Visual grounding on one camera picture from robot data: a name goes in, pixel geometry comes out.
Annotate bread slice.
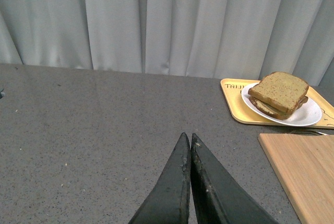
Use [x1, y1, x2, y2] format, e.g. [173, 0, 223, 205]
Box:
[248, 72, 309, 115]
[249, 96, 308, 120]

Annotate white round plate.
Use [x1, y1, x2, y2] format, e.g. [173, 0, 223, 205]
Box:
[241, 82, 323, 127]

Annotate bamboo cutting board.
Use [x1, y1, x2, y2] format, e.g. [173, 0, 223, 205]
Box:
[258, 133, 333, 223]

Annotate yellow bear tray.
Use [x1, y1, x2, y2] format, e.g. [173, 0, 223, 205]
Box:
[220, 78, 333, 129]

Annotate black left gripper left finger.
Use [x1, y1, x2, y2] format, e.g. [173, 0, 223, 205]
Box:
[129, 133, 191, 224]

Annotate grey curtain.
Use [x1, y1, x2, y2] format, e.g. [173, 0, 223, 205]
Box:
[1, 0, 333, 87]

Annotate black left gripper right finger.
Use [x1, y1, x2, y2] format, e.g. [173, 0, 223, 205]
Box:
[190, 133, 277, 223]

